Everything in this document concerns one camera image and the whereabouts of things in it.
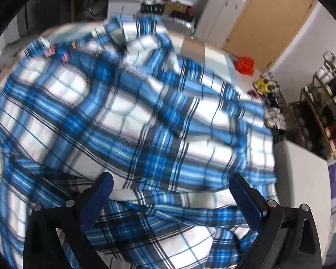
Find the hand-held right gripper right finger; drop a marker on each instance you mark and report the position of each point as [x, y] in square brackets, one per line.
[245, 201]

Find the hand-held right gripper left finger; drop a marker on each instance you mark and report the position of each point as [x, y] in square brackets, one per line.
[96, 201]

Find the blue plaid shirt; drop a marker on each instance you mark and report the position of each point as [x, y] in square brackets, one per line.
[128, 117]

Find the white table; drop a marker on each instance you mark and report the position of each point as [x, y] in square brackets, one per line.
[296, 173]

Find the pile of shoes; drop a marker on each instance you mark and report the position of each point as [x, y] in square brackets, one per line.
[274, 115]

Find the wooden shoe rack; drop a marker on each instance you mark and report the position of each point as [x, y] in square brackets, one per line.
[324, 117]

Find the yellow toy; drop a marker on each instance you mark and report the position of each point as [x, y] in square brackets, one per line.
[262, 85]

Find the red plastic bag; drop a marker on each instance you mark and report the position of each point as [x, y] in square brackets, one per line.
[245, 65]

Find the checked tan blue bed sheet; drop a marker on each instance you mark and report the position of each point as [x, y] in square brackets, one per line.
[212, 58]

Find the wooden door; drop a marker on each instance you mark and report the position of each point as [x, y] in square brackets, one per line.
[268, 28]

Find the white wardrobe cabinet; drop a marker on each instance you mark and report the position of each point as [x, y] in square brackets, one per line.
[218, 14]

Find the black bag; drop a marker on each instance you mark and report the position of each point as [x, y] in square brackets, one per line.
[183, 17]

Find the black device box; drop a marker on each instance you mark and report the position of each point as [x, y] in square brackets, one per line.
[152, 7]

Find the small brown cardboard box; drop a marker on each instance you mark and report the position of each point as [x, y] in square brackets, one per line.
[176, 5]

